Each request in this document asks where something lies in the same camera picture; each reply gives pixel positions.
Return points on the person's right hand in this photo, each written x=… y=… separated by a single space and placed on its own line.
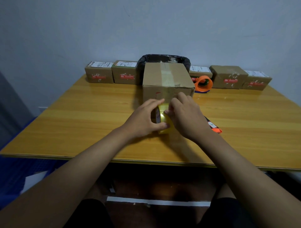
x=189 y=119

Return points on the person's left hand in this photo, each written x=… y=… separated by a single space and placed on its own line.
x=138 y=121

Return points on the person's right fingers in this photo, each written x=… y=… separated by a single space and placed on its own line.
x=177 y=102

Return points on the person's left thumb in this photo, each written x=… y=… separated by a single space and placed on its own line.
x=161 y=127

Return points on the yellow packing tape roll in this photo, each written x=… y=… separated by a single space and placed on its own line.
x=165 y=122

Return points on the person's left forearm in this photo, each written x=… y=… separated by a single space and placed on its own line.
x=70 y=178

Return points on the person's right forearm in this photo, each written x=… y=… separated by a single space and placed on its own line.
x=242 y=178

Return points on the large cardboard box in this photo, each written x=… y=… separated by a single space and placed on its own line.
x=164 y=75

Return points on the orange tape dispenser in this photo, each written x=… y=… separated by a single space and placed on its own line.
x=203 y=85

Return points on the small labelled cardboard box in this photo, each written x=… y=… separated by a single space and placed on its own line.
x=124 y=74
x=257 y=83
x=98 y=74
x=199 y=71

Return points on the orange black utility knife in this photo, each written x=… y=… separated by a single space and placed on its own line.
x=215 y=128

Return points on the black bin bag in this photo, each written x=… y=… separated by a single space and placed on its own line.
x=145 y=60

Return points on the small unlabelled cardboard box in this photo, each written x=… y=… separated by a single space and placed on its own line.
x=229 y=76

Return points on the white floor tape strip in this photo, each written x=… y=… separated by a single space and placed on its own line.
x=164 y=202

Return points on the person's right leg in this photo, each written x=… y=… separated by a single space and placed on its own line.
x=225 y=213

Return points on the person's leg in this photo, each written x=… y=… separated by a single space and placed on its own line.
x=225 y=213
x=91 y=215

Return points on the person's left leg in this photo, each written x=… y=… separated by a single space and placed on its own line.
x=91 y=215

